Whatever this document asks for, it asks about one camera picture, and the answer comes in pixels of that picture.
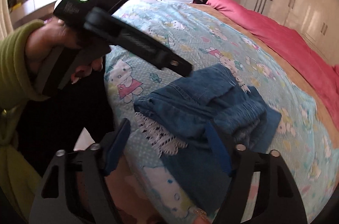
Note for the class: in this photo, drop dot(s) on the blue denim pants lace trim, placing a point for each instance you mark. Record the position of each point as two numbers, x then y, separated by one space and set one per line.
182 122

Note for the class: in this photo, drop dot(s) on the green sleeve left forearm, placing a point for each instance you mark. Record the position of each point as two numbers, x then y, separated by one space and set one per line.
16 86

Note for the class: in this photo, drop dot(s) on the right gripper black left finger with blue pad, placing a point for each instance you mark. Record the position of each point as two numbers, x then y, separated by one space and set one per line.
73 188

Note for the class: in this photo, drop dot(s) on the light blue Hello Kitty sheet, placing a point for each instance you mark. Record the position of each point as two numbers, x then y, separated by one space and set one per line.
138 185

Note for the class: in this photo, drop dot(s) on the person's right hand thumb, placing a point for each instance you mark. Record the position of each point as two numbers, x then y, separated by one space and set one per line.
199 216

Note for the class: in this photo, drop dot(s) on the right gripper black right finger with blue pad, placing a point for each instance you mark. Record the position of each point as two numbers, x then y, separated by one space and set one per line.
278 198

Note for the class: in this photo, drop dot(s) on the pink duvet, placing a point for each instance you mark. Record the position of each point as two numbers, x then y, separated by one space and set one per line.
286 42

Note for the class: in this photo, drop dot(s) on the person's left hand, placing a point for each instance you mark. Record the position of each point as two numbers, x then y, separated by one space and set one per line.
41 41

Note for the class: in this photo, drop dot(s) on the white wardrobe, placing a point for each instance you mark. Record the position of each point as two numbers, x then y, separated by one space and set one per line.
315 20

